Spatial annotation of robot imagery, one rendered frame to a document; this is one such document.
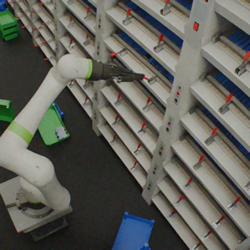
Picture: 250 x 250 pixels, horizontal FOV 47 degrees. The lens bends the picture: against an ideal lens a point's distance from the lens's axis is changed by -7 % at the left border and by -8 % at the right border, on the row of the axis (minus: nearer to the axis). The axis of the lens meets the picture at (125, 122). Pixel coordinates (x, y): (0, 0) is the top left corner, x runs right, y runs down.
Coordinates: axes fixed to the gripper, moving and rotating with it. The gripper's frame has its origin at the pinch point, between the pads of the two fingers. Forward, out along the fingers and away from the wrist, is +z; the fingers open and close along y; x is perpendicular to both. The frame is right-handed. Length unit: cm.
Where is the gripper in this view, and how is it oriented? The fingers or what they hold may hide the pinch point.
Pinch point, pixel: (138, 76)
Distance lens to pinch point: 147.6
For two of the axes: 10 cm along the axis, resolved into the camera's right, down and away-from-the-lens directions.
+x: 3.7, -7.6, -5.3
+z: 8.5, 0.6, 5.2
